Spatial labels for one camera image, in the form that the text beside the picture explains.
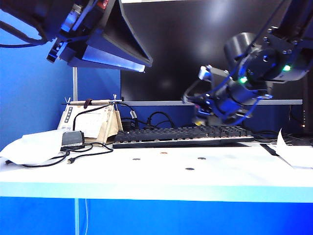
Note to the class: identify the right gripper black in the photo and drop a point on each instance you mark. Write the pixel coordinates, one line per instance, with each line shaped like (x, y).
(232, 102)

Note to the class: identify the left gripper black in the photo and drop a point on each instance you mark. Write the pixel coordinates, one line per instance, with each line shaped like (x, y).
(83, 27)

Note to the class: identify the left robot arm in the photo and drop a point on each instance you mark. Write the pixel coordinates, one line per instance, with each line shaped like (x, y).
(29, 14)

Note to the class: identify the black mechanical keyboard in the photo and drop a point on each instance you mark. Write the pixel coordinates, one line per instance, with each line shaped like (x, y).
(171, 137)

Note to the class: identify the large black monitor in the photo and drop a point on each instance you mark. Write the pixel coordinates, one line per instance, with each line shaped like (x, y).
(171, 49)

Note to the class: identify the small black power brick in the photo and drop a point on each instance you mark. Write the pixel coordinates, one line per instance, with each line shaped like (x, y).
(127, 124)

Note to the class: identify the beige desk calendar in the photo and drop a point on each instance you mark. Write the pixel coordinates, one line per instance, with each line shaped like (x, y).
(88, 122)

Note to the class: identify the white paper sheet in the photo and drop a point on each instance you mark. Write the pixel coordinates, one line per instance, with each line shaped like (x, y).
(291, 151)

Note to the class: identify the black adapter hub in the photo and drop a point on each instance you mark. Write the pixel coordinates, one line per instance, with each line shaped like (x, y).
(72, 138)

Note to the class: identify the black monitor with white logo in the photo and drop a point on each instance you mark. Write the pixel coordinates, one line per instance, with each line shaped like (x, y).
(308, 110)

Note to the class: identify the white plastic bag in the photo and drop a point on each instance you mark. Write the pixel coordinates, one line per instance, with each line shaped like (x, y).
(31, 147)

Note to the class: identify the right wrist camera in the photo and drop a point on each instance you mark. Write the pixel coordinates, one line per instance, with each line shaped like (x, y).
(215, 74)

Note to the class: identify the aluminium partition post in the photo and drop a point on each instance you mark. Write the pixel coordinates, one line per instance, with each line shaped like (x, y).
(74, 83)

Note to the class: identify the pale desk panel post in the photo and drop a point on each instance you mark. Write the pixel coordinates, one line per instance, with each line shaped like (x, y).
(76, 215)

